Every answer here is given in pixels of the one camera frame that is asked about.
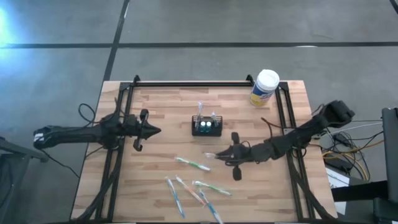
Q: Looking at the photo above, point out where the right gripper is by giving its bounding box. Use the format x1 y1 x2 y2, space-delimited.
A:
215 132 259 182

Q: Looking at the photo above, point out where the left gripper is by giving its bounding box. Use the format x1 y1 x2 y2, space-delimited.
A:
119 108 162 152

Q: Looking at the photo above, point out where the green toothbrush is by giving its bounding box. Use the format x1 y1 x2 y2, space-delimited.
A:
192 180 233 197
174 156 211 172

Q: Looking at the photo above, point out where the orange toothbrush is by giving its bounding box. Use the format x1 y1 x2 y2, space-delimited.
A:
175 175 206 207

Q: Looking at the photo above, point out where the blue toothbrush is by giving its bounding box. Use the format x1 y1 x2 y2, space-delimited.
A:
198 189 224 224
164 176 187 219

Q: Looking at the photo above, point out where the yellow blue wipes canister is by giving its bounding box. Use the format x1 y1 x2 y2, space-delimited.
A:
249 68 280 108

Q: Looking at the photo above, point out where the black power adapter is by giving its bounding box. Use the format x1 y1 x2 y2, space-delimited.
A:
325 155 354 174

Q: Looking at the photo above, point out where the white paper sheet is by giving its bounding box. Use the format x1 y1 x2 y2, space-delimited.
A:
325 167 351 215

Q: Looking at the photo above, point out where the grey metal stand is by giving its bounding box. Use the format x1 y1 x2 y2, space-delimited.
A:
0 136 50 224

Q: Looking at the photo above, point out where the dark grey monitor panel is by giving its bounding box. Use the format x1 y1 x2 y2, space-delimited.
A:
381 107 398 203

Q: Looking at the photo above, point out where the black wire caddy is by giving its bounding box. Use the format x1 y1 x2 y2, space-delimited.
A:
191 115 223 137

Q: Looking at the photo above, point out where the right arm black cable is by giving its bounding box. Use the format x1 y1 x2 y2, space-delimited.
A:
260 116 297 130

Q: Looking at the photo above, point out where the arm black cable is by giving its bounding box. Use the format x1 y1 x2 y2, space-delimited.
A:
76 103 98 125
260 116 297 130

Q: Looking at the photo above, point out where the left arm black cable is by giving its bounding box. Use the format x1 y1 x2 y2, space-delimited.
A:
76 103 98 125

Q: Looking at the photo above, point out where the black aluminium table frame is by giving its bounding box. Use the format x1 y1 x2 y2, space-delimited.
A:
73 74 338 223

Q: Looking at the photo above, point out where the white cable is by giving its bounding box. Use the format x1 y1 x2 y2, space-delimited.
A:
320 122 383 138

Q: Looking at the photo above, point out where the yellow cable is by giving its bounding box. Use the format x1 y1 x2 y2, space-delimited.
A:
322 139 385 182

